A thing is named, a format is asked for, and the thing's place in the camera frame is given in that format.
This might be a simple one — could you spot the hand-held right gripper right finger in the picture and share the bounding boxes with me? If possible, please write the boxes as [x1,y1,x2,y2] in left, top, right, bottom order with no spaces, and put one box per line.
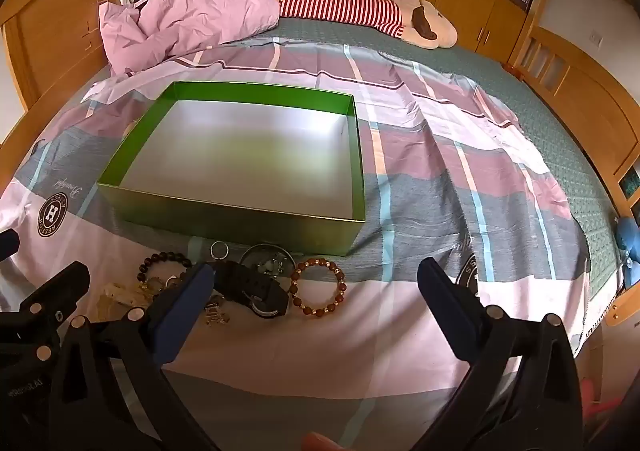
[410,257,583,451]

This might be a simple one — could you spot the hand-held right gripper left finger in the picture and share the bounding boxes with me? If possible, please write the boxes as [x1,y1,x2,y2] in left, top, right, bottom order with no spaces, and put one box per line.
[50,262,221,451]

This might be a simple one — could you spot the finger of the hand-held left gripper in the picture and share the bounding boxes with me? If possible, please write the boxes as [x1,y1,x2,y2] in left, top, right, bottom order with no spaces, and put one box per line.
[0,229,20,263]
[0,261,92,362]

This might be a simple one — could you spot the gold earrings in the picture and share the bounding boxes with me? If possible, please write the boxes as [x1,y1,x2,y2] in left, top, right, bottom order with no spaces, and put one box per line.
[202,298,232,327]

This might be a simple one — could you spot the cream link bracelet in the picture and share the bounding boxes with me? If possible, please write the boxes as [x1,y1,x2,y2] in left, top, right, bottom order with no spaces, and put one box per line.
[96,281,151,320]

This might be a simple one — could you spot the dark beaded bracelet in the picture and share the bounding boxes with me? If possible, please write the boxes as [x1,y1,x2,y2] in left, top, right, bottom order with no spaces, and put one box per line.
[137,253,194,292]

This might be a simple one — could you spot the black wrist watch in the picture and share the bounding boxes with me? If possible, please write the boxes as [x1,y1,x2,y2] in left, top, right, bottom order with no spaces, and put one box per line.
[212,261,291,320]

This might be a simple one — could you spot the green cardboard box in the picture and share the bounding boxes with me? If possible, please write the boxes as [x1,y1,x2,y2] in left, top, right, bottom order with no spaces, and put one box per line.
[96,80,367,257]

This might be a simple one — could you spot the person's right hand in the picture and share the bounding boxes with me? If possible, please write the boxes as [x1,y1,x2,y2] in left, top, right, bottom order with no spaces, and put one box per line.
[302,432,346,451]

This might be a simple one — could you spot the silver bangle with beads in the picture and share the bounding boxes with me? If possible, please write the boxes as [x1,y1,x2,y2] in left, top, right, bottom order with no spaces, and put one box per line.
[239,243,297,278]

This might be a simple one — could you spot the plaid bed sheet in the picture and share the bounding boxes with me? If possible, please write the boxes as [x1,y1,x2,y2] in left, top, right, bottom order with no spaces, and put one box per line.
[0,34,608,451]

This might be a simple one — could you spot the blue plush toy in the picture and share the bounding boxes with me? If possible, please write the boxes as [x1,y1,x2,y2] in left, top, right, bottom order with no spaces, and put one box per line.
[614,216,640,293]

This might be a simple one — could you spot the wooden headboard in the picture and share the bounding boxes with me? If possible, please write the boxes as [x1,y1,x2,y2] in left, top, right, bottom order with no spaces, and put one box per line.
[0,0,221,182]

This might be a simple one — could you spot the wooden footboard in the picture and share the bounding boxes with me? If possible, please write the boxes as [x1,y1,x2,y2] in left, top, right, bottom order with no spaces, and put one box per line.
[505,0,640,242]

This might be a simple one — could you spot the pink quilt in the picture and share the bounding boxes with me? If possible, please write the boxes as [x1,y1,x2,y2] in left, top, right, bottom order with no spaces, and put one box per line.
[98,0,281,77]

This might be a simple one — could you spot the striped plush toy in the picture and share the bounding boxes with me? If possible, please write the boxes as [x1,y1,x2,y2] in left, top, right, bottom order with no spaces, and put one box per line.
[255,0,458,50]

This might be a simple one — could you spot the brown beaded bracelet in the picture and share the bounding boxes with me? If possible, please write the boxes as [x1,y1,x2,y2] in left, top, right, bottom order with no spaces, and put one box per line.
[289,257,347,318]

